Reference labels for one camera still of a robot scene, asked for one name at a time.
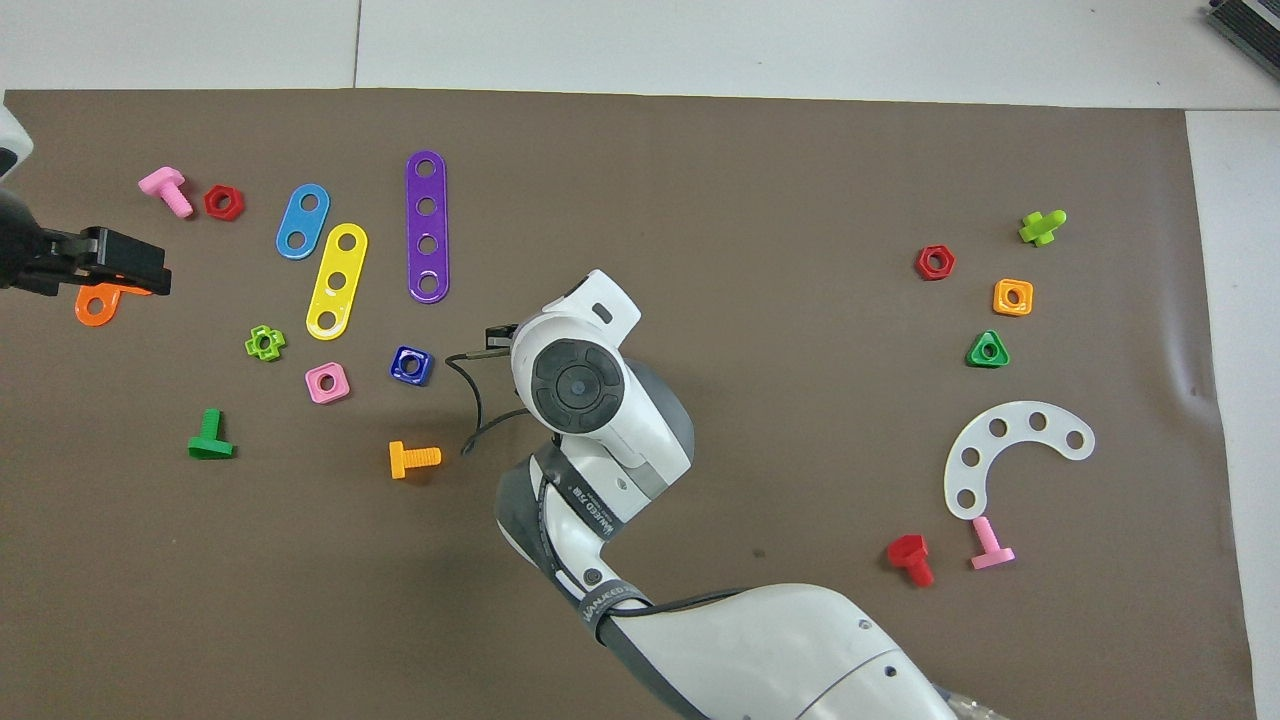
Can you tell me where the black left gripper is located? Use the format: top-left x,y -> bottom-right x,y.
0,226 -> 174,298

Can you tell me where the blue square plastic nut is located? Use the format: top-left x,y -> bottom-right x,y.
389,345 -> 434,386

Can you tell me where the pink plastic screw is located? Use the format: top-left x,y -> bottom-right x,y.
969,516 -> 1017,572
138,166 -> 195,220

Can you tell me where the orange plastic screw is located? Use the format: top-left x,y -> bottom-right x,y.
389,441 -> 442,480

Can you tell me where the pink square plastic nut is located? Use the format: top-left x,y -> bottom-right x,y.
305,362 -> 352,405

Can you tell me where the dark green plastic screw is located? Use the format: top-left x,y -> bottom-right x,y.
187,408 -> 236,461

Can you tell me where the red plastic screw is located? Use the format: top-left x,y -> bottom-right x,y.
886,534 -> 936,589

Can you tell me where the lime green plastic screw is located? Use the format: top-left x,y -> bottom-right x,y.
1018,209 -> 1068,247

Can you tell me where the orange three-hole angle plate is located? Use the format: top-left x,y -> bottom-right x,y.
75,283 -> 153,328

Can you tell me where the purple four-hole strip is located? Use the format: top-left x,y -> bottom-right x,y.
405,150 -> 451,304

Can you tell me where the yellow three-hole strip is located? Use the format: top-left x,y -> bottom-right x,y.
305,222 -> 369,342

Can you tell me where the blue two-hole strip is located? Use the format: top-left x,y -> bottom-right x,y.
275,183 -> 331,261

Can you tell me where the brown table mat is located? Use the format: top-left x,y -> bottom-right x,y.
0,88 -> 1259,720

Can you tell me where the white curved five-hole plate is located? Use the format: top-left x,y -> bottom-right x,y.
943,401 -> 1097,521

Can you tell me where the black ribbed box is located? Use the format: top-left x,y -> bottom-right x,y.
1205,0 -> 1280,81

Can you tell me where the black cable strap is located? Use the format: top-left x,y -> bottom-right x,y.
578,580 -> 652,627
530,445 -> 627,542

